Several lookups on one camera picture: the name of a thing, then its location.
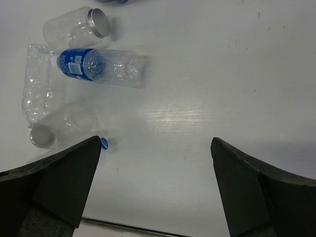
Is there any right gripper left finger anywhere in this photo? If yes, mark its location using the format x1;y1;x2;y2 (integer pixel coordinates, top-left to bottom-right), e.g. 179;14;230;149
0;136;101;237

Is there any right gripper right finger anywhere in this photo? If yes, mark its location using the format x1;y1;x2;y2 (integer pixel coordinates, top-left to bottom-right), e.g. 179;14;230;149
210;137;316;237

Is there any clear crushed bottle white cap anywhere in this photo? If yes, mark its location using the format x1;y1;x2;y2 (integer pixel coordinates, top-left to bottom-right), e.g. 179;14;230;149
100;137;109;150

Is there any short clear wide bottle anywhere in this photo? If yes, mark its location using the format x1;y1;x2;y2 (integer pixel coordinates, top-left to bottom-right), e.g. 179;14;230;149
30;100;107;150

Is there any clear ribbed bottle blue cap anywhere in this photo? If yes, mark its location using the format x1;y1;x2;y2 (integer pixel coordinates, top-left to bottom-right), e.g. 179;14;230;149
22;43;67;126

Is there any clear bottle near bin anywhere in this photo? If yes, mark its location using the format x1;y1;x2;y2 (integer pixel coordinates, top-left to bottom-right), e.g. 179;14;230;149
43;6;110;51

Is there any blue bin with yellow rim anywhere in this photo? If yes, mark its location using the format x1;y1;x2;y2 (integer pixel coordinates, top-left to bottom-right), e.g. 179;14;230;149
97;0;128;4

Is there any blue label clear bottle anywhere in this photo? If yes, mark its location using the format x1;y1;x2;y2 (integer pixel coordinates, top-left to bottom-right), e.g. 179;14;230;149
53;48;147;88

